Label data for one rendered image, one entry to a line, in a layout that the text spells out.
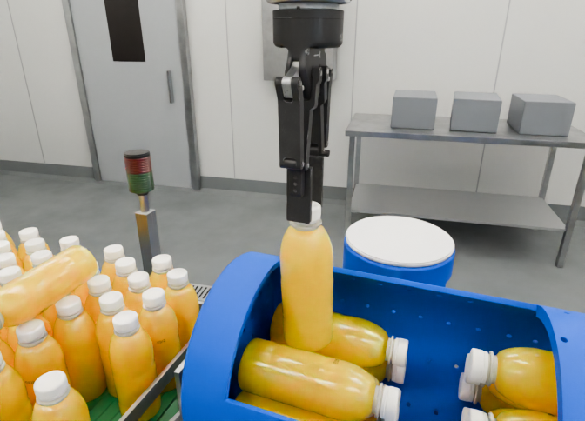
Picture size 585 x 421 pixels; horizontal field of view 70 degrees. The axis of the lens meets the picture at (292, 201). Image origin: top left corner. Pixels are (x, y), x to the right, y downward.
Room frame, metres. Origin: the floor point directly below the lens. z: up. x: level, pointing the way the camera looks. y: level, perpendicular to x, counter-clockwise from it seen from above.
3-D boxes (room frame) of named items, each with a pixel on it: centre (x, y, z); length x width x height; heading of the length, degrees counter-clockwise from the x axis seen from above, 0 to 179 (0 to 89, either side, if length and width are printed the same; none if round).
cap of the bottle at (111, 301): (0.62, 0.32, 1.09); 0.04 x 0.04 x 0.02
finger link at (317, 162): (0.51, -0.02, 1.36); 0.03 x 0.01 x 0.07; 70
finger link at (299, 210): (0.46, -0.01, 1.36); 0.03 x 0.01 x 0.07; 70
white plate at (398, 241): (0.99, -0.28, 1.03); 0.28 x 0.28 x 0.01
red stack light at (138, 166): (1.01, 0.39, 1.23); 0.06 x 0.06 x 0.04
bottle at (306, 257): (0.48, -0.02, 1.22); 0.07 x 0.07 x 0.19
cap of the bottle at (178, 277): (0.70, 0.22, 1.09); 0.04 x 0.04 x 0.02
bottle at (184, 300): (0.70, 0.22, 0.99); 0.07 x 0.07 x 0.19
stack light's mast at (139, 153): (1.01, 0.39, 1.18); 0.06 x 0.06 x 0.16
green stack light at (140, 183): (1.01, 0.39, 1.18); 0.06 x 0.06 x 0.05
